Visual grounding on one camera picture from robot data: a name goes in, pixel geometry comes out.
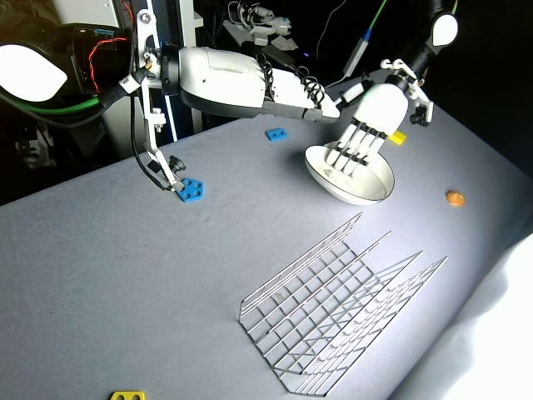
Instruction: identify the white plate with dark rim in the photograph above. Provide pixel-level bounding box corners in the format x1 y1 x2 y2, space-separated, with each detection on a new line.
306 141 395 202
304 153 396 206

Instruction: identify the green cable with white plug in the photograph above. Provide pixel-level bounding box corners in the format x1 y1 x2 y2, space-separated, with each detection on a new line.
341 0 389 79

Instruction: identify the white robot parts pile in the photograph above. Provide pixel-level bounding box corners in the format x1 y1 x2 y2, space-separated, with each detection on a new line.
224 0 299 48

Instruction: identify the silver wire dish rack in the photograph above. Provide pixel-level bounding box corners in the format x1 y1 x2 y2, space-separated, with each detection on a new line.
239 212 449 395

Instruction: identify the grey table cloth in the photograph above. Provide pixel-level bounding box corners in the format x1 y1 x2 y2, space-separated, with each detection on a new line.
0 97 533 400

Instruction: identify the white post with blue strip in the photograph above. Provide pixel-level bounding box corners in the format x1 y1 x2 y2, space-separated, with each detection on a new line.
160 0 206 142

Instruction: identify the blue pentagon block with holes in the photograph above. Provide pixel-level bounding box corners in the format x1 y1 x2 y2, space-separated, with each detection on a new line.
174 177 207 204

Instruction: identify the white backdrop sheet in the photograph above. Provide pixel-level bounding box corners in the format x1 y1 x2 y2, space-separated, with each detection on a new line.
386 232 533 400

